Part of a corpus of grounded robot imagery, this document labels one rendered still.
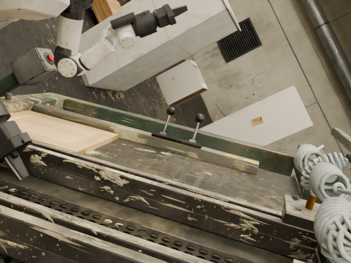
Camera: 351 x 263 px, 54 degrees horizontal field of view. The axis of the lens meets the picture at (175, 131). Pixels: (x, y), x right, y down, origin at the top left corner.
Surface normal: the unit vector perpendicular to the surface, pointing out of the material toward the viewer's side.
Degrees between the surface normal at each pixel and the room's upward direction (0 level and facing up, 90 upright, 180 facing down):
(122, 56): 90
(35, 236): 90
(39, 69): 90
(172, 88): 90
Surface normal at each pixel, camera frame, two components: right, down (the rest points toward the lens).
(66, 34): -0.09, 0.46
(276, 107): -0.31, 0.04
